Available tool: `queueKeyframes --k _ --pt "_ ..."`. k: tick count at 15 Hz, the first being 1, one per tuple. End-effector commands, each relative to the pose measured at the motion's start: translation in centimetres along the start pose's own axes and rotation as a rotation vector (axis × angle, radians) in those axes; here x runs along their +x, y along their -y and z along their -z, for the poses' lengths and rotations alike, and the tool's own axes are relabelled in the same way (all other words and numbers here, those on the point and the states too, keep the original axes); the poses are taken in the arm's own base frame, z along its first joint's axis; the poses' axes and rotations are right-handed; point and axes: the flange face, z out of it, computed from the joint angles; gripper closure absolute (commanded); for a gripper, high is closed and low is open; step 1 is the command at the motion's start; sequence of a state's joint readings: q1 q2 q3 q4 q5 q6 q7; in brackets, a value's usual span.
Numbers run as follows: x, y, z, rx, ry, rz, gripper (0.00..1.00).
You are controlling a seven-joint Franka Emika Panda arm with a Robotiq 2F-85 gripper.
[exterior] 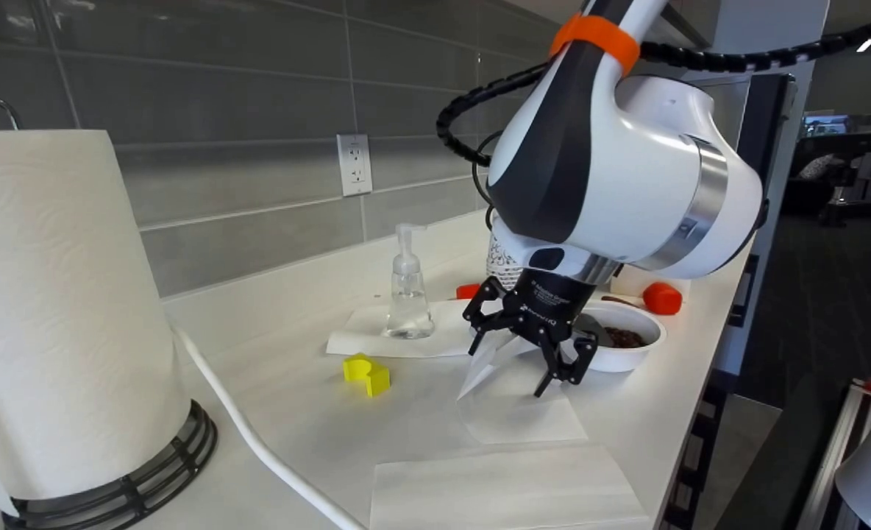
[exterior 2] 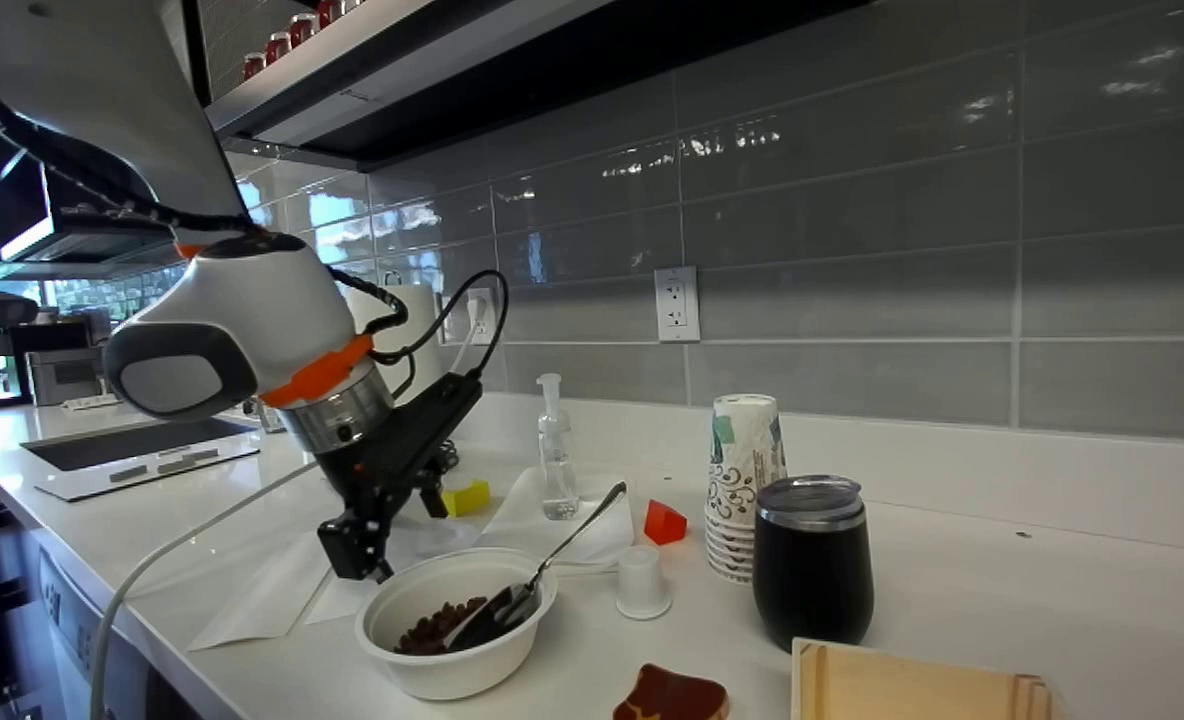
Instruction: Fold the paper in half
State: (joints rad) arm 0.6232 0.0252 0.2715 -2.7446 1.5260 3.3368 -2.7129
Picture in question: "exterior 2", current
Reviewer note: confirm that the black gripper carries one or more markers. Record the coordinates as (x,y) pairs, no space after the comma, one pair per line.
(394,460)

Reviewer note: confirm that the white cloth towel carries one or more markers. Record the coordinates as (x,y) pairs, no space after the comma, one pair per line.
(275,601)

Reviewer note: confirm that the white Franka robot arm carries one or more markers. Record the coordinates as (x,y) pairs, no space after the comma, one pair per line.
(247,312)

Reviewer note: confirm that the yellow block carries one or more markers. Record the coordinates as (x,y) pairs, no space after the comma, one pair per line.
(468,499)

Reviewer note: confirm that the brown food pieces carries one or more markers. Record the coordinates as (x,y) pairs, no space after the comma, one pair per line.
(433,624)

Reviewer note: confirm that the metal spoon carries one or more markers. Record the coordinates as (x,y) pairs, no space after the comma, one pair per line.
(514,606)

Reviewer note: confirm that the white bowl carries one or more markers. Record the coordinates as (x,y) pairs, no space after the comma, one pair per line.
(458,674)

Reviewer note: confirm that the clear pump bottle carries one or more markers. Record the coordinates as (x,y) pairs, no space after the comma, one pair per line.
(553,464)

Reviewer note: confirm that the small white cup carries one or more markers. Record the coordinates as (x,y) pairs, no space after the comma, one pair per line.
(640,584)

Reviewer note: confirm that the countertop sink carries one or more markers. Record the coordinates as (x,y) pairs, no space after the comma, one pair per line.
(133,445)

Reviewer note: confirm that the toast slice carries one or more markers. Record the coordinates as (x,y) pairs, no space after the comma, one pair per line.
(668,697)

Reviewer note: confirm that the patterned paper cup stack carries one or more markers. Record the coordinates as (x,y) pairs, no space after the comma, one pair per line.
(740,464)

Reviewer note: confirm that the dark base cabinet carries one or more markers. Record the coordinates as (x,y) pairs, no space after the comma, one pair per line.
(5,601)

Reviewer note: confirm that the black tumbler with lid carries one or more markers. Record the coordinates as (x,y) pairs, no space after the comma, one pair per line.
(813,575)

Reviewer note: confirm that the small red mug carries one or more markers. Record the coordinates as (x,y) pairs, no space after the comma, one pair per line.
(303,24)
(253,66)
(278,45)

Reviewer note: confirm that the black corrugated conduit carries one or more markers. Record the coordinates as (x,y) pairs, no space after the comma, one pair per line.
(58,154)

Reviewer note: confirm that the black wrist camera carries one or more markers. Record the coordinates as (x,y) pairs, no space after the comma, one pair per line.
(455,407)

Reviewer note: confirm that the white wall outlet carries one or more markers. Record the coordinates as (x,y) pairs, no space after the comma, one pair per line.
(678,305)

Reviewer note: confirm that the black wall cabinet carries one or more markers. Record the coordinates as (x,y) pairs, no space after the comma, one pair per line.
(32,220)

